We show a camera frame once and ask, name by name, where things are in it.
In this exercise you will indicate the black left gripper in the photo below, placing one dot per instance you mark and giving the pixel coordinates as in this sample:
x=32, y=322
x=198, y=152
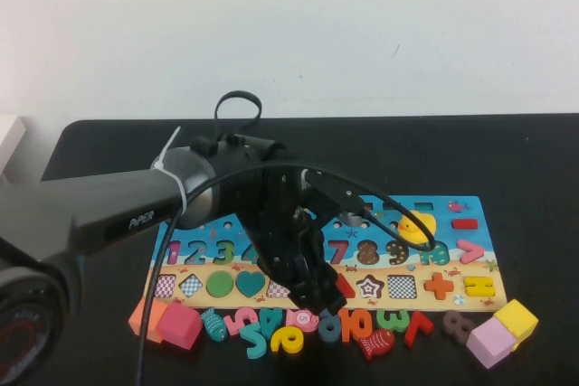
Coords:
x=285, y=232

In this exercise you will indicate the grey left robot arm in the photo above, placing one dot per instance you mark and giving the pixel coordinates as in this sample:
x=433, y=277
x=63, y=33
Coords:
x=90, y=205

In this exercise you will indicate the red triangle piece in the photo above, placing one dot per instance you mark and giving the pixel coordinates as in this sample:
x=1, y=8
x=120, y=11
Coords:
x=346, y=289

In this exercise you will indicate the orange number ten piece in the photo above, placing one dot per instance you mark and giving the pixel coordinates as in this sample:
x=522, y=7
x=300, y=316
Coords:
x=347, y=327

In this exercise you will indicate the green number four piece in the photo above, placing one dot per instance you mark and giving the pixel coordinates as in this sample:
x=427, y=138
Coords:
x=276, y=320

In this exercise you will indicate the yellow number six piece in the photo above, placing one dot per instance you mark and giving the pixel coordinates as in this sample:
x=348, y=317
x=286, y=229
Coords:
x=278, y=343

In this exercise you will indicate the teal heart piece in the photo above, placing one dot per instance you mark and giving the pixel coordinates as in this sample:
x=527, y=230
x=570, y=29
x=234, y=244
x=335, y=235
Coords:
x=250, y=284

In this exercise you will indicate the teal number two piece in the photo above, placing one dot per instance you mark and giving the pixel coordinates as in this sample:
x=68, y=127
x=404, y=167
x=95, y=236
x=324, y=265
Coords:
x=253, y=341

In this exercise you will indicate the green number three piece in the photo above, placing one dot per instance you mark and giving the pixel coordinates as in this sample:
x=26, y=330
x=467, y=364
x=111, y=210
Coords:
x=397, y=322

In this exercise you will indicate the pink number five piece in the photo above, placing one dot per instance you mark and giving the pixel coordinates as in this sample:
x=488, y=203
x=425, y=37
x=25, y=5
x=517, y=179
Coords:
x=235, y=322

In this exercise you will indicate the green circle piece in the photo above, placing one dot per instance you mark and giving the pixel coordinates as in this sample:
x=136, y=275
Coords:
x=220, y=283

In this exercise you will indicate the red number seven piece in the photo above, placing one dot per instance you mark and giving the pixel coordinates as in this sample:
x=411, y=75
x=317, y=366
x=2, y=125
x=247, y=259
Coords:
x=416, y=329

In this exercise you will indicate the orange plus sign piece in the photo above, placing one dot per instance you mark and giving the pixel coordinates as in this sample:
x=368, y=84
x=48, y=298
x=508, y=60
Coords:
x=439, y=285

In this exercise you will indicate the brown number eight piece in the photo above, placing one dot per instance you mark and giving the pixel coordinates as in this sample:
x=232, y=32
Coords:
x=457, y=327

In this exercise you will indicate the colourful wooden puzzle board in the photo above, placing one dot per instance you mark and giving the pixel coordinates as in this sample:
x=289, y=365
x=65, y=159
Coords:
x=445, y=232

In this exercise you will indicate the yellow equals sign piece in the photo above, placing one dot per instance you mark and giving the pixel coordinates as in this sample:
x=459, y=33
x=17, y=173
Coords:
x=479, y=286

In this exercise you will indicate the pink greater-than sign piece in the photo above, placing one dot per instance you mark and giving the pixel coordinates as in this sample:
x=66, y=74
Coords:
x=475, y=251

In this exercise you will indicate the red minus sign piece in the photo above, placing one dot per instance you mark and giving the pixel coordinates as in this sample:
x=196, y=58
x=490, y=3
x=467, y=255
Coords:
x=465, y=223

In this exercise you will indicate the pink wooden fish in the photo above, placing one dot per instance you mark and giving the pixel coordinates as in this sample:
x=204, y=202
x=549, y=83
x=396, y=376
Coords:
x=300, y=317

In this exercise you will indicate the red wooden fish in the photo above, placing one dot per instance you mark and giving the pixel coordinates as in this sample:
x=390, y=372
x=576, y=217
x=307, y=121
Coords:
x=375, y=344

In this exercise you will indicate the teal wooden fish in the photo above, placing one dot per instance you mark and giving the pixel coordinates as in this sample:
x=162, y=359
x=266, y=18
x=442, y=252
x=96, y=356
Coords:
x=213, y=325

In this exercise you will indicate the yellow rubber duck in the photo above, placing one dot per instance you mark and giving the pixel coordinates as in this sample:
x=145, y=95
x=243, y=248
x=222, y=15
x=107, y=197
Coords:
x=418, y=223

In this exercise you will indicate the magenta wooden cube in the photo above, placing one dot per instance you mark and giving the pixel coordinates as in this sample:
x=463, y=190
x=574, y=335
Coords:
x=178, y=325

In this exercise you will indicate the light pink wooden cube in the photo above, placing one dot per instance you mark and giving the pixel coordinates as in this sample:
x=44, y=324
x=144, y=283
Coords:
x=490, y=343

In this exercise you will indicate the white zip tie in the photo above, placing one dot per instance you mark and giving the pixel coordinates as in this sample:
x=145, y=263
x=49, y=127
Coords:
x=178, y=189

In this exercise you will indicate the orange wooden cube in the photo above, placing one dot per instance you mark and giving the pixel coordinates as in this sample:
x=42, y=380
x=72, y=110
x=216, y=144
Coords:
x=135, y=320

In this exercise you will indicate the yellow wooden cube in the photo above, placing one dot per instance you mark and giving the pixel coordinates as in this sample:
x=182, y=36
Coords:
x=515, y=318

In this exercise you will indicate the white box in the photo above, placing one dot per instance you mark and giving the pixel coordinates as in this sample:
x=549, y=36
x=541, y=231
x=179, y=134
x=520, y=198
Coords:
x=9, y=137

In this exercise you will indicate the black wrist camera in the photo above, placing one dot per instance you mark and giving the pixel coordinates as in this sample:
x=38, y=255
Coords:
x=335, y=196

